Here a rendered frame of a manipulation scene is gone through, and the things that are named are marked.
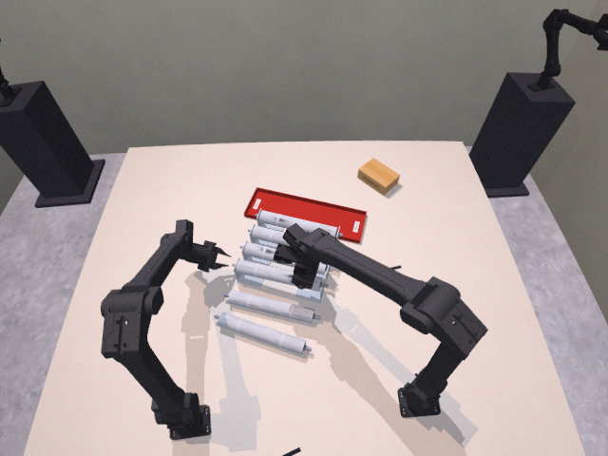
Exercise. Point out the red scrap tray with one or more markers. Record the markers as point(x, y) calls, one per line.
point(351, 221)

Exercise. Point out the brown cardboard box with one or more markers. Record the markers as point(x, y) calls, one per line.
point(378, 176)

